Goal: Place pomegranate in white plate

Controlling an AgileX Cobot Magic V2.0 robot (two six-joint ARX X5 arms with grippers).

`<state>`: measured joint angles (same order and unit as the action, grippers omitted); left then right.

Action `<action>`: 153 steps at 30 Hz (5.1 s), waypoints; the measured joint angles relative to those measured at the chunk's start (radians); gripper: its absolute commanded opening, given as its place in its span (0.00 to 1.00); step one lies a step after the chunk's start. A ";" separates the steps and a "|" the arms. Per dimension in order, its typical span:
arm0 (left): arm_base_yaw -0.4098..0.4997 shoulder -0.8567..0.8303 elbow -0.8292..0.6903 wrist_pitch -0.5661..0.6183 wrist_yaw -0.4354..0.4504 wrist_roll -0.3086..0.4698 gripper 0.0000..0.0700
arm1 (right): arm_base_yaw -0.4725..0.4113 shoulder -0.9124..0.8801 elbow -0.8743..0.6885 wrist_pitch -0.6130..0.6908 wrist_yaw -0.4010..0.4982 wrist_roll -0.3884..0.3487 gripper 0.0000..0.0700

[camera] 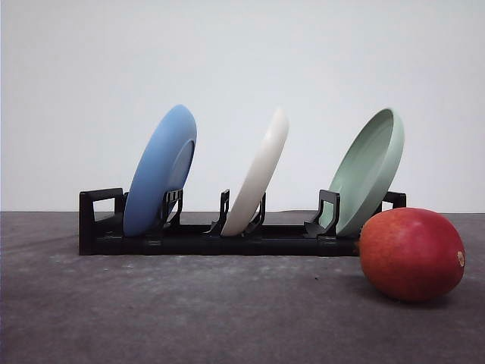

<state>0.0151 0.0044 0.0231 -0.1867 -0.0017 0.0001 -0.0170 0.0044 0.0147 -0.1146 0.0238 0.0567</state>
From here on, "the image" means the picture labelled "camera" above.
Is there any white plate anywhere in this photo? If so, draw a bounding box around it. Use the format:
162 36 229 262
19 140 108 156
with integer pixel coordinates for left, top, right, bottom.
221 109 289 237

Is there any blue plate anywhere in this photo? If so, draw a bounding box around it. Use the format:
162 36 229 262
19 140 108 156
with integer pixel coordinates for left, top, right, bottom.
124 105 197 237

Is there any green plate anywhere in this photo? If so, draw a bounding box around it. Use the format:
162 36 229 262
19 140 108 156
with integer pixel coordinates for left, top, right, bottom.
320 108 405 236

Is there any black plastic dish rack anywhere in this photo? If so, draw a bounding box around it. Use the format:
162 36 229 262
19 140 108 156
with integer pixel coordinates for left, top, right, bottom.
78 187 407 257

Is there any red pomegranate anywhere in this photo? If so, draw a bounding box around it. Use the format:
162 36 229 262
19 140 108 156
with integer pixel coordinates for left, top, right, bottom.
359 207 466 302

